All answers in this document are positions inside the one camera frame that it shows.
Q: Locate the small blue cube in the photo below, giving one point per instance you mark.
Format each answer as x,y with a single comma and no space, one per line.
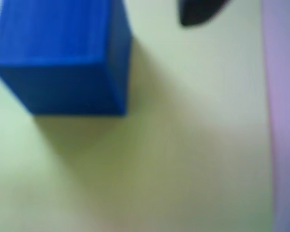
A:
62,72

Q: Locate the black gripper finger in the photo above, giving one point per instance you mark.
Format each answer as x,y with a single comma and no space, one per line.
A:
198,12

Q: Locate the green paper square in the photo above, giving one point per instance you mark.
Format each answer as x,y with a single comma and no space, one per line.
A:
171,145

